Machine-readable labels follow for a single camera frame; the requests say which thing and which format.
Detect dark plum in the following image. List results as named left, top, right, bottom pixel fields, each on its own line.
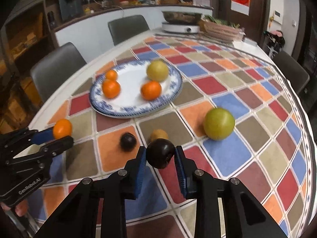
left=145, top=138, right=176, bottom=170
left=120, top=132, right=137, bottom=152

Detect dark glass display cabinet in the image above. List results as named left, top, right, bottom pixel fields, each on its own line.
left=0, top=12, right=58, bottom=135

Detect steel pot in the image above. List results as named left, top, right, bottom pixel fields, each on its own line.
left=161, top=10, right=204, bottom=23

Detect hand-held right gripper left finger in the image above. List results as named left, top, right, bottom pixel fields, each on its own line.
left=33, top=146, right=148, bottom=238

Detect dark brown door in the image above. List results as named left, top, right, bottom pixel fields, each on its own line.
left=213, top=0, right=268, bottom=45

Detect small orange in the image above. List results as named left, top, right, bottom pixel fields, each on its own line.
left=53, top=118, right=73, bottom=140
left=105, top=69, right=119, bottom=81

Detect black water dispenser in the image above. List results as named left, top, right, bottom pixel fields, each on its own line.
left=58, top=0, right=82, bottom=23

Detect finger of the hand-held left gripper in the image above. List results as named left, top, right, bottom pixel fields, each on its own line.
left=40, top=136, right=75, bottom=164
left=5, top=128, right=54, bottom=149

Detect yellow pear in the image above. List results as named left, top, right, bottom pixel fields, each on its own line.
left=146, top=60, right=170, bottom=82

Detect grey dining chair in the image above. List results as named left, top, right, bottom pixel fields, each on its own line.
left=108, top=14, right=150, bottom=46
left=30, top=42, right=87, bottom=103
left=273, top=51, right=310, bottom=95

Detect large orange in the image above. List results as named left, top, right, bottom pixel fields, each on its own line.
left=140, top=80, right=162, bottom=102

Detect green leafy vegetables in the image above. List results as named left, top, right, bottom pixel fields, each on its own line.
left=204, top=15, right=240, bottom=28

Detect medium orange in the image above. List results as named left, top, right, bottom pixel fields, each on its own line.
left=102, top=79, right=121, bottom=99

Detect colourful checkered tablecloth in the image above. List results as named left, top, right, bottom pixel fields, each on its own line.
left=30, top=36, right=314, bottom=238

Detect white induction cooker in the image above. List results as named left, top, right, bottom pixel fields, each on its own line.
left=161, top=21, right=201, bottom=34

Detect brown kiwi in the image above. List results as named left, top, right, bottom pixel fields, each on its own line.
left=150, top=129, right=169, bottom=142

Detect person's left hand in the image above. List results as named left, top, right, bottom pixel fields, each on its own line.
left=0, top=200, right=28, bottom=216

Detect blue rimmed white plate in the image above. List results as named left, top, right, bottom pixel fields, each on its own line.
left=89, top=59, right=183, bottom=118

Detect white counter cabinet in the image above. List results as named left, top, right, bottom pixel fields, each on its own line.
left=53, top=5, right=214, bottom=48

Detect woven basket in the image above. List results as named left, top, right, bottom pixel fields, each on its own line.
left=199, top=21, right=242, bottom=40

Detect pink and black clothing pile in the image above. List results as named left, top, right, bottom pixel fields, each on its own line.
left=264, top=29, right=285, bottom=58

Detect green apple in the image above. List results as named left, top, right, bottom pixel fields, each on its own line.
left=203, top=107, right=236, bottom=141

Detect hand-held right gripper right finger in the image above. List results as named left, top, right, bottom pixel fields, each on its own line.
left=174, top=145, right=289, bottom=238

